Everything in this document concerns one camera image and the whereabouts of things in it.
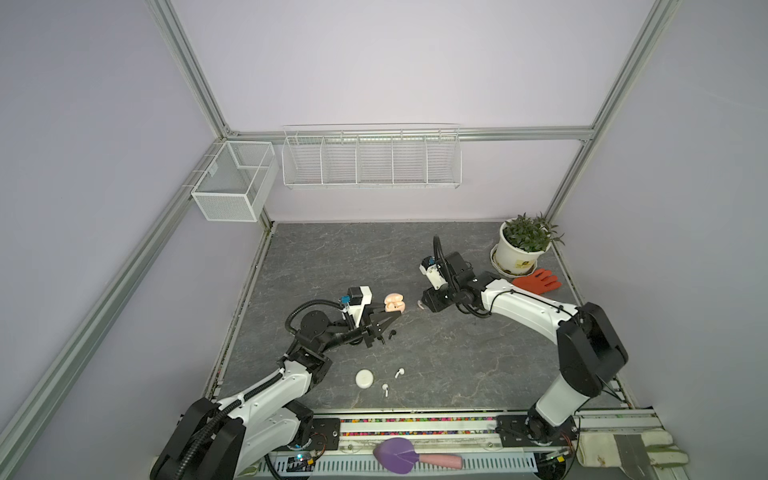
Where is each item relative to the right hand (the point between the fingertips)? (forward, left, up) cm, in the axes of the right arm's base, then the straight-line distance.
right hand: (430, 298), depth 90 cm
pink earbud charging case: (-11, +10, +17) cm, 22 cm away
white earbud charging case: (-22, +19, -6) cm, 29 cm away
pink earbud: (+2, +3, -7) cm, 7 cm away
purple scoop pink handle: (-39, +9, -8) cm, 41 cm away
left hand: (-13, +10, +14) cm, 21 cm away
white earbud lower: (-24, +13, -8) cm, 28 cm away
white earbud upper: (-19, +9, -7) cm, 22 cm away
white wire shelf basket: (+41, +18, +23) cm, 51 cm away
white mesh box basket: (+38, +67, +14) cm, 78 cm away
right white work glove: (-38, -45, -6) cm, 59 cm away
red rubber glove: (+11, -38, -8) cm, 41 cm away
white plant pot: (+15, -27, 0) cm, 31 cm away
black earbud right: (-8, +11, -8) cm, 16 cm away
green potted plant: (+18, -33, +9) cm, 38 cm away
